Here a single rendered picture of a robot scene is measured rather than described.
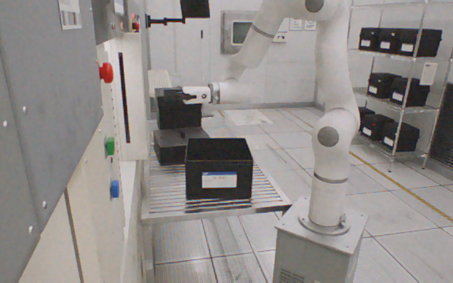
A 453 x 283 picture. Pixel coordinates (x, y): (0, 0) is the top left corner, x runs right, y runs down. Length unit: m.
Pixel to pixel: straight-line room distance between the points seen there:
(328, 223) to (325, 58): 0.57
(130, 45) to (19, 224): 1.16
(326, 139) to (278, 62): 4.90
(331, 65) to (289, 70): 4.93
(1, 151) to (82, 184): 0.27
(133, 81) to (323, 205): 0.87
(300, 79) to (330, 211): 5.01
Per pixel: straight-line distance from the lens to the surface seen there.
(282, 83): 5.98
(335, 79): 1.07
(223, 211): 1.28
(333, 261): 1.21
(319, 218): 1.22
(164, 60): 5.49
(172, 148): 1.64
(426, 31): 3.73
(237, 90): 1.24
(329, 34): 1.11
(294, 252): 1.25
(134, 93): 1.39
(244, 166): 1.30
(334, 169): 1.13
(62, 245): 0.55
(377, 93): 4.09
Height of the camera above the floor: 1.44
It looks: 21 degrees down
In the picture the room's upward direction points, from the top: 1 degrees clockwise
